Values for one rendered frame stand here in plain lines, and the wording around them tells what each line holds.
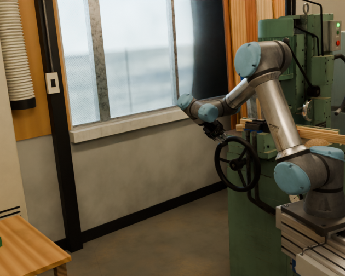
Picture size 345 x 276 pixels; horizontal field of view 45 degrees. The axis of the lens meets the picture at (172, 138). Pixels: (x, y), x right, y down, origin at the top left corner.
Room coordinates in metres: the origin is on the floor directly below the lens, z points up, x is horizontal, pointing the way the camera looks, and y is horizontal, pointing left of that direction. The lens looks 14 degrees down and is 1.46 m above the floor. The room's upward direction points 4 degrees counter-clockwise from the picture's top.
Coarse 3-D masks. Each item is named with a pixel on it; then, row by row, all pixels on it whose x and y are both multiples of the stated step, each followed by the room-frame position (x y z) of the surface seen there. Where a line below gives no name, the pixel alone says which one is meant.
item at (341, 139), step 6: (300, 132) 2.10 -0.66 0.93; (306, 132) 2.08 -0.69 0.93; (312, 132) 2.05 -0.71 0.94; (318, 132) 2.04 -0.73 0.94; (306, 138) 2.08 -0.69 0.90; (312, 138) 2.05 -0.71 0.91; (318, 138) 2.03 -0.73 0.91; (324, 138) 2.00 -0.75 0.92; (330, 138) 1.98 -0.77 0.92; (336, 138) 1.96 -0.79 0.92; (342, 138) 1.93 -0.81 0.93
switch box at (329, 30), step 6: (324, 24) 2.31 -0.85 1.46; (330, 24) 2.29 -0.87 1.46; (336, 24) 2.30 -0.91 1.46; (324, 30) 2.31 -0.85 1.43; (330, 30) 2.29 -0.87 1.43; (336, 30) 2.30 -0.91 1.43; (324, 36) 2.31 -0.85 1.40; (330, 36) 2.29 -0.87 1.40; (324, 42) 2.31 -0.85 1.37; (330, 42) 2.29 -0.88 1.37; (324, 48) 2.31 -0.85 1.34; (330, 48) 2.28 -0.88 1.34; (336, 48) 2.31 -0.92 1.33
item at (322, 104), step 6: (318, 102) 2.20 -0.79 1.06; (324, 102) 2.18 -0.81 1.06; (330, 102) 2.21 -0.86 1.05; (318, 108) 2.20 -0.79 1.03; (324, 108) 2.18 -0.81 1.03; (330, 108) 2.21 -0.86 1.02; (318, 114) 2.20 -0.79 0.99; (324, 114) 2.18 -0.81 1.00; (330, 114) 2.22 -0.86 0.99; (318, 120) 2.20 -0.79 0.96; (324, 120) 2.18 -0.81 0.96
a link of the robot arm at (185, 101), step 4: (180, 96) 1.83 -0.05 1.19; (184, 96) 1.81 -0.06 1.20; (188, 96) 1.79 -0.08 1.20; (192, 96) 1.81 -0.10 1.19; (180, 100) 1.81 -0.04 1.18; (184, 100) 1.79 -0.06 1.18; (188, 100) 1.78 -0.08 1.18; (192, 100) 1.79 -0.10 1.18; (180, 104) 1.79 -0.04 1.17; (184, 104) 1.78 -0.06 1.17; (188, 104) 1.78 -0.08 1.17; (184, 108) 1.79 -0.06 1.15; (188, 108) 1.78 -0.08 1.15; (188, 112) 1.78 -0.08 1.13; (188, 116) 1.84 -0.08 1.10; (192, 116) 1.82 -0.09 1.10
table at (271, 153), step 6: (228, 132) 2.32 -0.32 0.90; (234, 132) 2.31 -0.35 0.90; (240, 132) 2.30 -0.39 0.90; (228, 144) 2.27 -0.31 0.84; (234, 144) 2.23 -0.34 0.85; (240, 144) 2.20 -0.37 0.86; (330, 144) 1.94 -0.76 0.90; (336, 144) 1.98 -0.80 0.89; (240, 150) 2.08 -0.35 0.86; (270, 150) 2.01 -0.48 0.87; (276, 150) 2.00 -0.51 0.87; (258, 156) 2.00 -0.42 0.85; (264, 156) 1.97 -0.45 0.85; (270, 156) 1.97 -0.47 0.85
